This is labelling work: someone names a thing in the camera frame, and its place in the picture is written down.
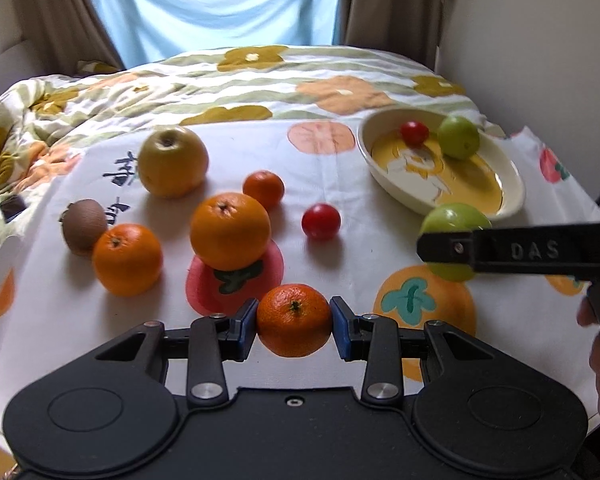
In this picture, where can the brown curtain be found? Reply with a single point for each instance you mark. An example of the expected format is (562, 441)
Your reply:
(55, 10)
(390, 5)

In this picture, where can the medium orange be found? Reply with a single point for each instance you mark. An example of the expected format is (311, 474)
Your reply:
(127, 259)

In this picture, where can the small mandarin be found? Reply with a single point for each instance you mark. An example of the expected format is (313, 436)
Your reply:
(264, 189)

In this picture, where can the small black object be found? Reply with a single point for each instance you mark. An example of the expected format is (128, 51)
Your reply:
(12, 208)

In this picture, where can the yellow-green apple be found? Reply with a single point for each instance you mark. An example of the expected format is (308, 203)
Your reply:
(172, 160)

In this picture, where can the mandarin with green stem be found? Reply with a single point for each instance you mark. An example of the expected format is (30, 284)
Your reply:
(294, 320)

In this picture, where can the white persimmon printed cloth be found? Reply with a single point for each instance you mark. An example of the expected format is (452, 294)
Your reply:
(360, 260)

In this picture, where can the green round fruit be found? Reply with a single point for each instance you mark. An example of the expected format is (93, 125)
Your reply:
(455, 217)
(458, 137)

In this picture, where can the light blue curtain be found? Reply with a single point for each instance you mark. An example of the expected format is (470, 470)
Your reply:
(215, 5)

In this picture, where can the brown kiwi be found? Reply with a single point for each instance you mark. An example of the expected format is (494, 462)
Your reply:
(84, 225)

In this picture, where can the red cherry tomato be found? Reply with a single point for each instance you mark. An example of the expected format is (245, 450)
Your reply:
(321, 221)
(414, 132)

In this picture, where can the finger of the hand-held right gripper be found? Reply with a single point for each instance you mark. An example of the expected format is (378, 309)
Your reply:
(445, 247)

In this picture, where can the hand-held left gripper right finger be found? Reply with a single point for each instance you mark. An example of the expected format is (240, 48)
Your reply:
(339, 327)

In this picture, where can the large orange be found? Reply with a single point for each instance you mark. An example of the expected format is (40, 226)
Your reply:
(230, 232)

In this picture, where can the striped floral blanket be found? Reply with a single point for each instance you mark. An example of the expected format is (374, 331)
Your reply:
(205, 85)

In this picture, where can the white plastic bag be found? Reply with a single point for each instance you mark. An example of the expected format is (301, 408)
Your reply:
(0, 280)

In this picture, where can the cream bowl with yellow print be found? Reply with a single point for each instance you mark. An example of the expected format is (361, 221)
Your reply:
(460, 185)

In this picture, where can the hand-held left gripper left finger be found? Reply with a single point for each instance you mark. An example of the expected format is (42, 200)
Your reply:
(247, 327)

